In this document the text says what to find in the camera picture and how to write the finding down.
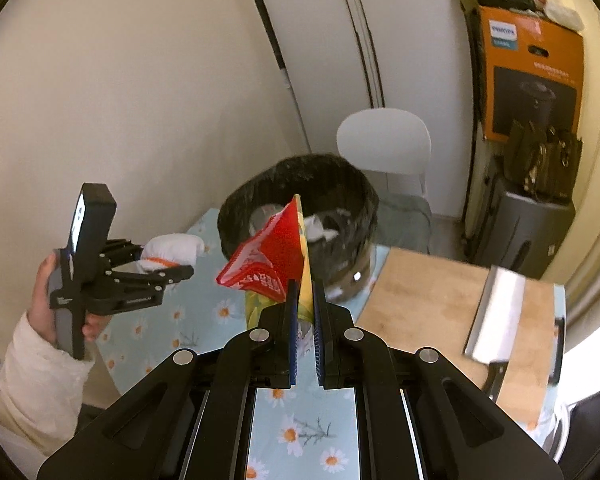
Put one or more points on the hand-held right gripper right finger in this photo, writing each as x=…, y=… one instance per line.
x=320, y=330

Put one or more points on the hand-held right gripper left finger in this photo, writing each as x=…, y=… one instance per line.
x=292, y=330

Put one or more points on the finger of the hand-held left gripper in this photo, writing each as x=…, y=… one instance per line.
x=140, y=285
x=125, y=251

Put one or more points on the white sock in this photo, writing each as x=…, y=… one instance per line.
x=175, y=250

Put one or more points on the metal trash bin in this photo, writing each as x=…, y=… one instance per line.
x=352, y=275

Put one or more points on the red snack packet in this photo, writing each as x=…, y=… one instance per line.
x=275, y=255

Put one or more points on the white tissue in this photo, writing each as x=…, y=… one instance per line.
x=325, y=230

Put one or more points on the bin with black bag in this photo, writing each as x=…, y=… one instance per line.
x=360, y=195

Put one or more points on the person's left forearm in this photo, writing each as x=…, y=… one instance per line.
x=25, y=390

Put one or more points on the person's left hand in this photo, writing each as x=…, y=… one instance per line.
x=40, y=305

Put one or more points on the daisy print tablecloth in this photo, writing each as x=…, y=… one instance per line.
x=200, y=322

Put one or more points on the wooden cutting board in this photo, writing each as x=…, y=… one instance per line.
x=420, y=305

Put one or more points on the grey seat cushion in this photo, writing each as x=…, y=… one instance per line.
x=405, y=220

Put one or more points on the steel cleaver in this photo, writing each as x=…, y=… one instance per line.
x=495, y=310

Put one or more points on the white chair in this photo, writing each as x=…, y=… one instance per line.
x=380, y=145

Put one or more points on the grey suitcase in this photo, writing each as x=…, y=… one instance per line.
x=535, y=235

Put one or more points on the black pole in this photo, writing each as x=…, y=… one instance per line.
x=275, y=35

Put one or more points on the brown leather bag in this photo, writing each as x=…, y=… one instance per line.
x=545, y=165

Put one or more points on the thin dark rod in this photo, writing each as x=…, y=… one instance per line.
x=357, y=45
x=370, y=45

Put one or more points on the orange cardboard box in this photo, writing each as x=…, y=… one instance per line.
x=530, y=70

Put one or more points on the cream curtain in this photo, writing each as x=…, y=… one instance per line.
x=597, y=135

